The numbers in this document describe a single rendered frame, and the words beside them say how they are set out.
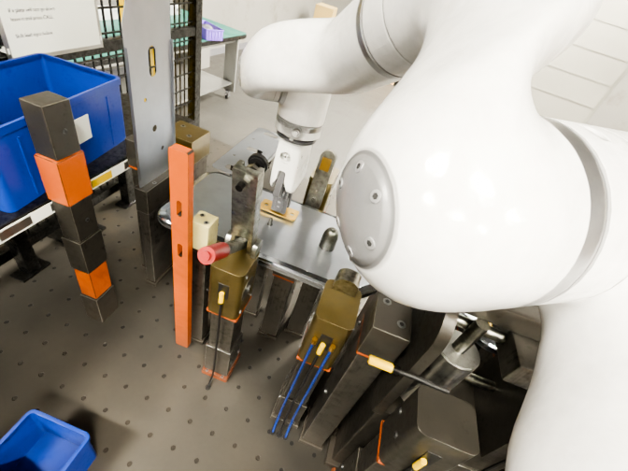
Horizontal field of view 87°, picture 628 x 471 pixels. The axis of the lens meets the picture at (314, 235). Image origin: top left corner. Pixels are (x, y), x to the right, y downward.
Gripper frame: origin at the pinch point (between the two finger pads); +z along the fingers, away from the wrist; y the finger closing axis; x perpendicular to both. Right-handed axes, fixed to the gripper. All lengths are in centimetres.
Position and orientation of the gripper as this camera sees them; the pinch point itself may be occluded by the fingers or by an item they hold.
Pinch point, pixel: (281, 200)
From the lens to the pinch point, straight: 70.6
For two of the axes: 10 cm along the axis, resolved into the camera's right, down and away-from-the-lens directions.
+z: -2.4, 7.3, 6.3
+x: -9.3, -3.6, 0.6
